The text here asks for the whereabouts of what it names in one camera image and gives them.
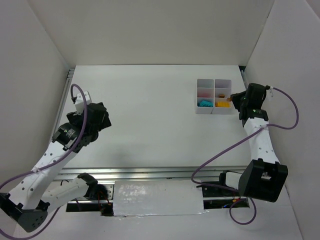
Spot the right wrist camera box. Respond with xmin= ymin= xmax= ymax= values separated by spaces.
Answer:
xmin=262 ymin=85 xmax=274 ymax=102

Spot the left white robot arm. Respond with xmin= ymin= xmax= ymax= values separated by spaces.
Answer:
xmin=0 ymin=102 xmax=112 ymax=233

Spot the white foil-taped panel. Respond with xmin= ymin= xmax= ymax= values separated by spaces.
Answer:
xmin=113 ymin=179 xmax=205 ymax=217

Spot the white compartment organizer tray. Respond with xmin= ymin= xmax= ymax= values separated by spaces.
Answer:
xmin=195 ymin=78 xmax=233 ymax=115

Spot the teal lego plate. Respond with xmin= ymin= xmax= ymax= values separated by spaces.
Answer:
xmin=197 ymin=100 xmax=214 ymax=108

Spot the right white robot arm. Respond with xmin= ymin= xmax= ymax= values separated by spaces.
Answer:
xmin=201 ymin=83 xmax=288 ymax=203

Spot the yellow brown lego brick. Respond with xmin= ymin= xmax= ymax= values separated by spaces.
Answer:
xmin=215 ymin=101 xmax=230 ymax=108

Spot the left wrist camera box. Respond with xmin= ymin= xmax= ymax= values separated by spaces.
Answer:
xmin=71 ymin=91 xmax=92 ymax=115

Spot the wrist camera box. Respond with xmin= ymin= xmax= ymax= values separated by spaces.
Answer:
xmin=71 ymin=91 xmax=92 ymax=115
xmin=262 ymin=85 xmax=274 ymax=102

